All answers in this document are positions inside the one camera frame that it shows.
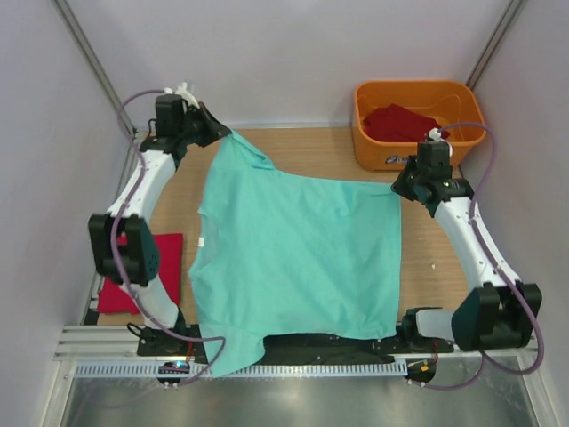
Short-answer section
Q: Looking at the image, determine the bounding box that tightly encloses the right aluminium corner post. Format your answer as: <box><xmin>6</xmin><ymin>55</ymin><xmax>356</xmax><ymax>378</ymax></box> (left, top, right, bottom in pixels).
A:
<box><xmin>465</xmin><ymin>0</ymin><xmax>528</xmax><ymax>91</ymax></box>

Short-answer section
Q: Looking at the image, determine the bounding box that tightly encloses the folded magenta t shirt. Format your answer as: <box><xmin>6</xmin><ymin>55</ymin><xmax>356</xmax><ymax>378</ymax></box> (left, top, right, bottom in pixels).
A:
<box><xmin>97</xmin><ymin>233</ymin><xmax>183</xmax><ymax>315</ymax></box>

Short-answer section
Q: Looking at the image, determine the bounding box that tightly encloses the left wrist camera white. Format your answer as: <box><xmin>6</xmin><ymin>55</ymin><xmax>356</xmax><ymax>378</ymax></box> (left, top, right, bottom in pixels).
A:
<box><xmin>164</xmin><ymin>81</ymin><xmax>200</xmax><ymax>109</ymax></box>

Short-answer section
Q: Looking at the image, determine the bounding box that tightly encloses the left aluminium corner post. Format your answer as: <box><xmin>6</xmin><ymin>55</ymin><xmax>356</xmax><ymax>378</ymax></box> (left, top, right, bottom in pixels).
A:
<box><xmin>52</xmin><ymin>0</ymin><xmax>136</xmax><ymax>137</ymax></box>

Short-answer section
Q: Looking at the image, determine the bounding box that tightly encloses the aluminium frame rail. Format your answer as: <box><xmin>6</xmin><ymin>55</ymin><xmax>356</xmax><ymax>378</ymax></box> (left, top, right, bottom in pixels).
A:
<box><xmin>52</xmin><ymin>318</ymin><xmax>541</xmax><ymax>361</ymax></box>

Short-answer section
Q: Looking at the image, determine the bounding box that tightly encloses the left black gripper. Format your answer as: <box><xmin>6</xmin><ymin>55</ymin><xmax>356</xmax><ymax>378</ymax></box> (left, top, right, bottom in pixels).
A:
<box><xmin>177</xmin><ymin>101</ymin><xmax>230</xmax><ymax>148</ymax></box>

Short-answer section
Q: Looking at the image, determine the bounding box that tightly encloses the aluminium corner post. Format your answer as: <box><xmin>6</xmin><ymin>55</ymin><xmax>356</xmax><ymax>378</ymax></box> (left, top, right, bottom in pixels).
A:
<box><xmin>465</xmin><ymin>0</ymin><xmax>528</xmax><ymax>91</ymax></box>
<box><xmin>52</xmin><ymin>0</ymin><xmax>136</xmax><ymax>137</ymax></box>

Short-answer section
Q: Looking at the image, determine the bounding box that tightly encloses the teal t shirt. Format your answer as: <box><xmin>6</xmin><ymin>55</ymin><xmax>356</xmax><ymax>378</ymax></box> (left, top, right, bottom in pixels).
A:
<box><xmin>188</xmin><ymin>133</ymin><xmax>402</xmax><ymax>377</ymax></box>

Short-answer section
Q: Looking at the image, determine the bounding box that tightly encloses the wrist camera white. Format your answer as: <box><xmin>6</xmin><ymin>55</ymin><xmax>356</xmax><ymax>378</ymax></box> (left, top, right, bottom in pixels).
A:
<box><xmin>427</xmin><ymin>127</ymin><xmax>453</xmax><ymax>157</ymax></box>
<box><xmin>164</xmin><ymin>81</ymin><xmax>200</xmax><ymax>109</ymax></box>

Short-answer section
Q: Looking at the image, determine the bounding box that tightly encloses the orange plastic bin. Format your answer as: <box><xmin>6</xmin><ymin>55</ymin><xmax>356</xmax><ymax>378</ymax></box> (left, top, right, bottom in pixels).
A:
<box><xmin>352</xmin><ymin>80</ymin><xmax>486</xmax><ymax>171</ymax></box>

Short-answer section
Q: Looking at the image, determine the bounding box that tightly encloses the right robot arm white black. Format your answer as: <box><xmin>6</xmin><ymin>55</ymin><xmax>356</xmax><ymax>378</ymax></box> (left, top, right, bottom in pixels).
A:
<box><xmin>391</xmin><ymin>141</ymin><xmax>542</xmax><ymax>352</ymax></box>

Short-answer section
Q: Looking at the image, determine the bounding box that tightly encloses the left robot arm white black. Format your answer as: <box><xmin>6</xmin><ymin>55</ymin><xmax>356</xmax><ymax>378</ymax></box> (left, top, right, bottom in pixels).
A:
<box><xmin>88</xmin><ymin>85</ymin><xmax>232</xmax><ymax>356</ymax></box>

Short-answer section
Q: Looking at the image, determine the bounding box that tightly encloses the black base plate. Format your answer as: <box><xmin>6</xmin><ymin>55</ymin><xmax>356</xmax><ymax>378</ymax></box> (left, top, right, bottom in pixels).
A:
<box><xmin>126</xmin><ymin>323</ymin><xmax>453</xmax><ymax>366</ymax></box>

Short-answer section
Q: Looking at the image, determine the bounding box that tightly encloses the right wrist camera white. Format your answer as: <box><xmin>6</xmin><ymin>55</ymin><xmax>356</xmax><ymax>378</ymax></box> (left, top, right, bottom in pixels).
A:
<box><xmin>427</xmin><ymin>127</ymin><xmax>453</xmax><ymax>157</ymax></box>

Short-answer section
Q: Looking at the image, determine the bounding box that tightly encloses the dark red t shirt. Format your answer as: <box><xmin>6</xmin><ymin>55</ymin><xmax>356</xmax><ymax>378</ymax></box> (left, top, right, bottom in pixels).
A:
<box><xmin>363</xmin><ymin>104</ymin><xmax>441</xmax><ymax>142</ymax></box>

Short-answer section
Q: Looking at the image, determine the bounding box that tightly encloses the white slotted cable duct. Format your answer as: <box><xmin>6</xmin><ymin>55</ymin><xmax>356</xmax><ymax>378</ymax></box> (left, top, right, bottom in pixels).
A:
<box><xmin>75</xmin><ymin>359</ymin><xmax>407</xmax><ymax>379</ymax></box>

